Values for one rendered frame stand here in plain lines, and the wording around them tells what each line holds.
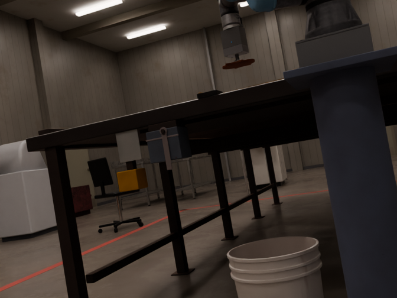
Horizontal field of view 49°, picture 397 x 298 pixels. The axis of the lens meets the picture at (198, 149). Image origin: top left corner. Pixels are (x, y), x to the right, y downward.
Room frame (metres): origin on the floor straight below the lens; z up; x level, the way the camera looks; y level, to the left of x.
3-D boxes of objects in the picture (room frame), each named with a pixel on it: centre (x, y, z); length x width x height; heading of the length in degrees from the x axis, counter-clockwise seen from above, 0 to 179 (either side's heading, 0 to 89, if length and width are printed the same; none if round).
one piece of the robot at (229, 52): (1.78, -0.23, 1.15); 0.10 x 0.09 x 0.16; 150
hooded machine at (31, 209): (7.06, 2.86, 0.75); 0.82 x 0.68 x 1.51; 160
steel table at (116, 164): (10.00, 1.18, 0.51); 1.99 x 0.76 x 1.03; 161
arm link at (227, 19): (1.77, -0.22, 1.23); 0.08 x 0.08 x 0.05
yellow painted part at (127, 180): (1.76, 0.28, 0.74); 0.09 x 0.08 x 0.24; 68
